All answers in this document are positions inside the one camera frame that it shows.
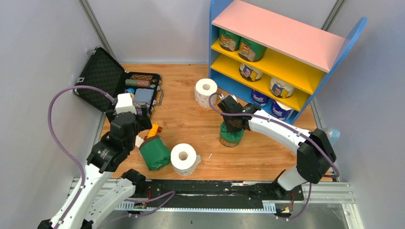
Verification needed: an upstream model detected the green roll brown band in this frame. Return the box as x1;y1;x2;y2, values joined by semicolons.
219;122;244;147

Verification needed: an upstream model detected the blue Tempo tissue pack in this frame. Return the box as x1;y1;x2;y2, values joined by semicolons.
251;89;270;107

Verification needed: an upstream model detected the white paper towel roll front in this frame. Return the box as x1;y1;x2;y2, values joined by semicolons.
171;143;201;176

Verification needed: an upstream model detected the cream roll blue picture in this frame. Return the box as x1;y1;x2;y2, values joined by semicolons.
239;63;263;82

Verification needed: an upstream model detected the cream roll brown band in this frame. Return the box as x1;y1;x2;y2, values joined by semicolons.
269;77;295;98

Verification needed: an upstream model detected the plain green roll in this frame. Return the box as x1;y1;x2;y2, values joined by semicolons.
219;28;241;52

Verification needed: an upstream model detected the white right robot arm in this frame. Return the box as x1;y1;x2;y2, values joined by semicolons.
217;94;337;199

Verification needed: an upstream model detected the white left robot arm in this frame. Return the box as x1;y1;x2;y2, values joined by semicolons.
38;104;152;229

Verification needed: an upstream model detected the blue shelf with coloured boards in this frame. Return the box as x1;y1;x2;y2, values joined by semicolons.
209;0;367;124

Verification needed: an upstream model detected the white toy brick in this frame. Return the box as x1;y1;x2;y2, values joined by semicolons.
135;135;144;148

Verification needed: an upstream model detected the blue playing card deck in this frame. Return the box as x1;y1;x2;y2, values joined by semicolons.
133;88;154;104

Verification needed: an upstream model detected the blue small blind button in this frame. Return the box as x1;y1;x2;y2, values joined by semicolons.
125;88;135;94

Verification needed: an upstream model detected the plain white paper towel roll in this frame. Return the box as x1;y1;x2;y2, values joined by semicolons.
194;78;218;108

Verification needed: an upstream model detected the black poker chip case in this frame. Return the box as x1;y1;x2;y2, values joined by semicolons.
75;47;164;114

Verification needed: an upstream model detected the clear plastic bag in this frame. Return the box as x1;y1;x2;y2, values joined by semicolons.
322;127;340;146

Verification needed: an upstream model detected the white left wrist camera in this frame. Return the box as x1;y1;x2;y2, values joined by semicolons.
115;93;137;115

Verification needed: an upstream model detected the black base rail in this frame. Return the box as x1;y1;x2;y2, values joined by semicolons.
132;179;304;209

